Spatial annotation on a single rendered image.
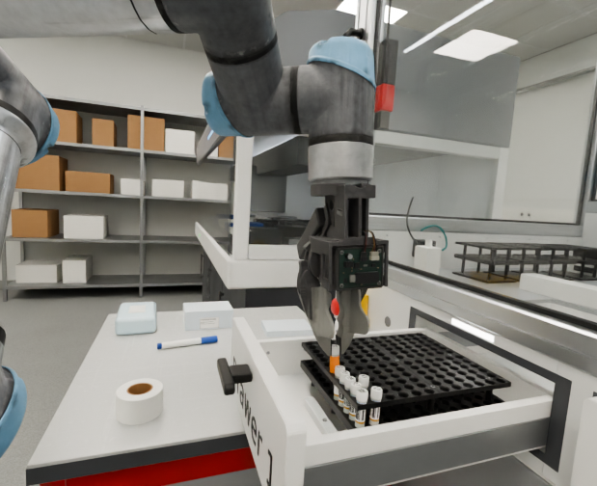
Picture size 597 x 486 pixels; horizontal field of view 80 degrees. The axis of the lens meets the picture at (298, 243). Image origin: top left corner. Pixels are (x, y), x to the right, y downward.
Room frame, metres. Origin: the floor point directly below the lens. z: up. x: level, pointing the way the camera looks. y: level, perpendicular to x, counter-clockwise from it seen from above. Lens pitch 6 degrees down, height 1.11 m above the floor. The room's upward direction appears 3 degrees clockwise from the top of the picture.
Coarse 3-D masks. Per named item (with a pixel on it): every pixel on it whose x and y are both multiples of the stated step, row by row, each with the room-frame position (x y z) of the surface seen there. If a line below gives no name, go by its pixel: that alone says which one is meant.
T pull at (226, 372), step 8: (224, 360) 0.42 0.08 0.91; (224, 368) 0.40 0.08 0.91; (232, 368) 0.40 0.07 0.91; (240, 368) 0.41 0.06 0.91; (248, 368) 0.41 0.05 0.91; (224, 376) 0.38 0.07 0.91; (232, 376) 0.39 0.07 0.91; (240, 376) 0.39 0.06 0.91; (248, 376) 0.39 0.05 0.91; (224, 384) 0.37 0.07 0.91; (232, 384) 0.37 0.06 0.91; (224, 392) 0.37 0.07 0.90; (232, 392) 0.37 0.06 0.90
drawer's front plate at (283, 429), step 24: (240, 336) 0.48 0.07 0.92; (240, 360) 0.47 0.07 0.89; (264, 360) 0.40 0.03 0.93; (264, 384) 0.35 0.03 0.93; (240, 408) 0.46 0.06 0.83; (264, 408) 0.34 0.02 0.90; (288, 408) 0.30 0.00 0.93; (264, 432) 0.34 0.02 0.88; (288, 432) 0.27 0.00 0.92; (264, 456) 0.33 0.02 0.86; (288, 456) 0.27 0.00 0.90; (264, 480) 0.33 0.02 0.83; (288, 480) 0.27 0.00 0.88
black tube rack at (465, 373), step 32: (352, 352) 0.51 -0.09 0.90; (384, 352) 0.51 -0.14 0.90; (416, 352) 0.52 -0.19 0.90; (448, 352) 0.53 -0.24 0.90; (320, 384) 0.46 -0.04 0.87; (384, 384) 0.41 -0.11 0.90; (416, 384) 0.42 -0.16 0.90; (448, 384) 0.42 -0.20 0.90; (480, 384) 0.43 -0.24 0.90; (384, 416) 0.39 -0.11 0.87; (416, 416) 0.40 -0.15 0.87
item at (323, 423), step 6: (306, 402) 0.45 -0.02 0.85; (312, 402) 0.45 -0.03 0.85; (306, 408) 0.45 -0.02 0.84; (312, 408) 0.44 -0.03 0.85; (318, 408) 0.44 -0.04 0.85; (312, 414) 0.43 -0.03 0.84; (318, 414) 0.42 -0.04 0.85; (324, 414) 0.42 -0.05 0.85; (318, 420) 0.41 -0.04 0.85; (324, 420) 0.41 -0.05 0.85; (318, 426) 0.41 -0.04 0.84; (324, 426) 0.40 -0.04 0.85; (330, 426) 0.40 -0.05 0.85; (324, 432) 0.39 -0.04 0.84; (330, 432) 0.39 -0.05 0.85
